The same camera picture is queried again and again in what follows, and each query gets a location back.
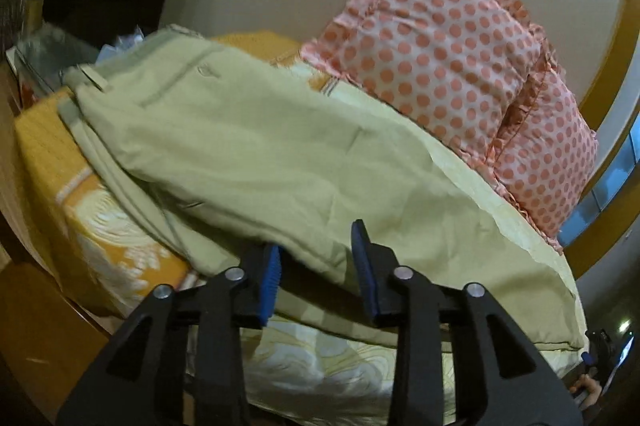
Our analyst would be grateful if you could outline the beige khaki pants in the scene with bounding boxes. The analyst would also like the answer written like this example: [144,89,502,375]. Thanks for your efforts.
[55,24,587,352]

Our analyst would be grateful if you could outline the person's right hand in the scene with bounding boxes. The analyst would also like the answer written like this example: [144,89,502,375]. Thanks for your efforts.
[570,374,602,411]

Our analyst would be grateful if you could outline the yellow orange patterned bedsheet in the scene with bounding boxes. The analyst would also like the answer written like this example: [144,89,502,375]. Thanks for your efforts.
[13,31,591,424]

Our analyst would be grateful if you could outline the pink polka dot pillow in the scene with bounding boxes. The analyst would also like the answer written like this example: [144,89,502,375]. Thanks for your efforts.
[300,0,544,165]
[492,69,598,250]

